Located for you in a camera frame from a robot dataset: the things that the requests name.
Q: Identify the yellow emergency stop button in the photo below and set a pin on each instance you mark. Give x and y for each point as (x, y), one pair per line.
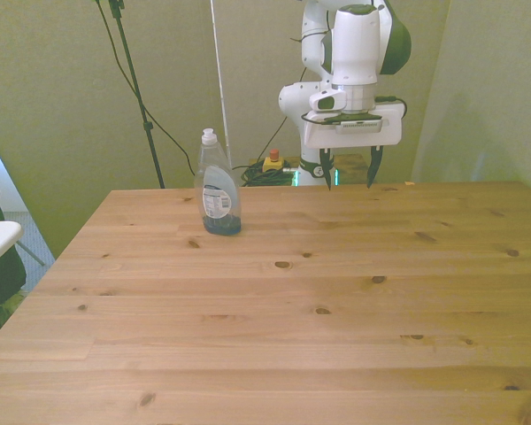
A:
(274, 162)

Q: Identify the thin white pole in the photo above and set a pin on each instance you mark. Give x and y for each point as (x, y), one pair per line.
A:
(221, 88)

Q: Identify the clear dish soap bottle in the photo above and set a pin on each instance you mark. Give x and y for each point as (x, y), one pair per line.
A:
(217, 195)

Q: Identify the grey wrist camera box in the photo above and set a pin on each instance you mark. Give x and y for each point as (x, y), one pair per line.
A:
(360, 126)

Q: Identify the black tripod stand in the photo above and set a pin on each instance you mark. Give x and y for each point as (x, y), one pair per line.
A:
(135, 88)

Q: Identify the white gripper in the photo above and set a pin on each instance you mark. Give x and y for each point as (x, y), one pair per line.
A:
(391, 126)

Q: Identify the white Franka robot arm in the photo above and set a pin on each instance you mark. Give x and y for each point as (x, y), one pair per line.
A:
(354, 48)

